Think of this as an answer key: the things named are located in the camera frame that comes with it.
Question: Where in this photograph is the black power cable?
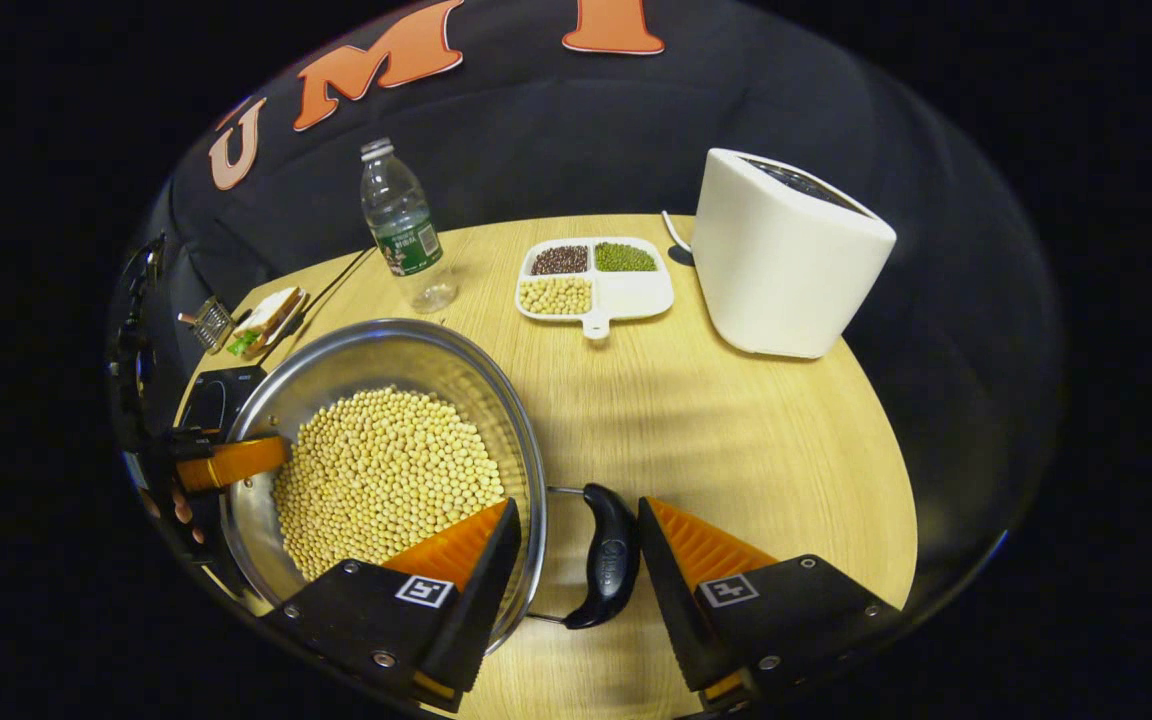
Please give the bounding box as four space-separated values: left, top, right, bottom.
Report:
281 245 378 336

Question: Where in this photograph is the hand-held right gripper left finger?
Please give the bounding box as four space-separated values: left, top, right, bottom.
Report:
261 497 523 713

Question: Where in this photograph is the black induction cooktop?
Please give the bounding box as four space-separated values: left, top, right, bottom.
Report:
179 366 268 441

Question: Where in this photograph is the steel pot with soybeans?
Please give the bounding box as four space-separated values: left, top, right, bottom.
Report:
219 318 643 657

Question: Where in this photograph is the white divided bean dish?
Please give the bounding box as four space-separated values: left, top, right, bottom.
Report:
515 237 676 341

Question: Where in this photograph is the metal wire utensil holder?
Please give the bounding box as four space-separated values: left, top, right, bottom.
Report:
178 296 238 356

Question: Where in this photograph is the black backdrop cloth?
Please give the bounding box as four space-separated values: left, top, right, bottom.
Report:
111 0 1067 601

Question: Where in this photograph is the white toaster cable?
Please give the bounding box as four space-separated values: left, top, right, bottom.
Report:
661 210 697 257

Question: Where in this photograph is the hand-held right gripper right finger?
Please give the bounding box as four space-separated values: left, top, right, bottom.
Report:
636 497 905 707

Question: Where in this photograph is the clear plastic water bottle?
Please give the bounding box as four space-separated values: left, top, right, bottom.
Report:
360 138 460 315

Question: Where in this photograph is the white toaster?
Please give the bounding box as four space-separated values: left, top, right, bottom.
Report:
691 148 898 360

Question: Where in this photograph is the sandwich on white plate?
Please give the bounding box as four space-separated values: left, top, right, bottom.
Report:
226 286 310 360

